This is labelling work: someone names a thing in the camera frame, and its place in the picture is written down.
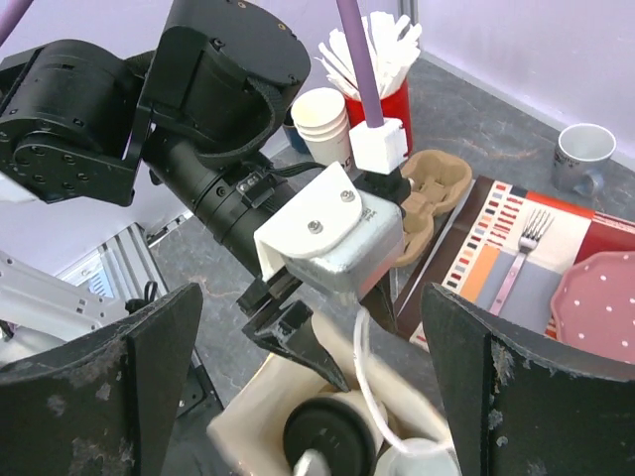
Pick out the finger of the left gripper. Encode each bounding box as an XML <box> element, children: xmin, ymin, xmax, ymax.
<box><xmin>242</xmin><ymin>300</ymin><xmax>350</xmax><ymax>392</ymax></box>
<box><xmin>360</xmin><ymin>282</ymin><xmax>398</xmax><ymax>334</ymax></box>

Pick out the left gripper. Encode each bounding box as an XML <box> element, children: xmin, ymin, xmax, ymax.
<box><xmin>1</xmin><ymin>1</ymin><xmax>311</xmax><ymax>283</ymax></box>

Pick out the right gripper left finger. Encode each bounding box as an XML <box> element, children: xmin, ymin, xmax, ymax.
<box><xmin>1</xmin><ymin>284</ymin><xmax>202</xmax><ymax>475</ymax></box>

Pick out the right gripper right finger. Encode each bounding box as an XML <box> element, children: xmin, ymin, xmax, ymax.
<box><xmin>421</xmin><ymin>283</ymin><xmax>634</xmax><ymax>475</ymax></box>

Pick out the white lid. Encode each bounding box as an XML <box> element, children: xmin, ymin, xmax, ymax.
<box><xmin>374</xmin><ymin>437</ymin><xmax>460</xmax><ymax>476</ymax></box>

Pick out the black lid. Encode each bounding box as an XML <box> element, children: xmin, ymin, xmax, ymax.
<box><xmin>283</xmin><ymin>396</ymin><xmax>377</xmax><ymax>476</ymax></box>

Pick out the pink dotted plate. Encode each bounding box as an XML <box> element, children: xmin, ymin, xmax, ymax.
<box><xmin>551</xmin><ymin>251</ymin><xmax>635</xmax><ymax>364</ymax></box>

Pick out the patchwork placemat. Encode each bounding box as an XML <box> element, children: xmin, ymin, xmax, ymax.
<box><xmin>396</xmin><ymin>177</ymin><xmax>634</xmax><ymax>348</ymax></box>

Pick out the dark blue mug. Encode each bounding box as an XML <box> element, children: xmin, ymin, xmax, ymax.
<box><xmin>283</xmin><ymin>122</ymin><xmax>310</xmax><ymax>155</ymax></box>

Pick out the red straw holder cup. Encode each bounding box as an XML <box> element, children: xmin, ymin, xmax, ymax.
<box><xmin>344</xmin><ymin>79</ymin><xmax>413</xmax><ymax>159</ymax></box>

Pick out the white paper cup stack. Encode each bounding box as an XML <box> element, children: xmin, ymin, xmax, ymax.
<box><xmin>291</xmin><ymin>87</ymin><xmax>353</xmax><ymax>172</ymax></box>

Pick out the small grey patterned mug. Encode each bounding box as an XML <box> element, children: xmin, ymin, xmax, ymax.
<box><xmin>552</xmin><ymin>123</ymin><xmax>617</xmax><ymax>197</ymax></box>

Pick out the white wrapped straws bundle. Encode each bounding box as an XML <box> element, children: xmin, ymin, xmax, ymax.
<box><xmin>317</xmin><ymin>11</ymin><xmax>422</xmax><ymax>100</ymax></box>

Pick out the fork pink handle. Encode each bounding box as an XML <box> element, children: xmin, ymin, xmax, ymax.
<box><xmin>489</xmin><ymin>209</ymin><xmax>554</xmax><ymax>315</ymax></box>

